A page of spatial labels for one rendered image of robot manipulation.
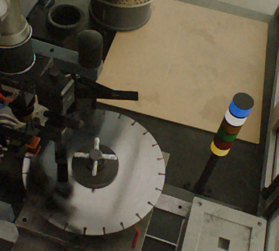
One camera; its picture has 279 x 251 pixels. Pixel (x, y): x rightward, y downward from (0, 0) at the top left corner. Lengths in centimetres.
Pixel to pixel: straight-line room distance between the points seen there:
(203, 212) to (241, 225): 9
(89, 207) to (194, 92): 64
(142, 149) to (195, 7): 87
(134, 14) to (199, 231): 83
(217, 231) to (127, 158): 27
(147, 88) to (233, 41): 43
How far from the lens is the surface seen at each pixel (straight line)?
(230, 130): 93
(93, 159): 92
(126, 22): 153
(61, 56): 105
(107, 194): 94
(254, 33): 170
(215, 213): 102
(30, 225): 103
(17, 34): 70
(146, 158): 99
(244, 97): 89
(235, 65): 154
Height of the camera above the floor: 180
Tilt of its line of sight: 53 degrees down
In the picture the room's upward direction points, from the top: 10 degrees clockwise
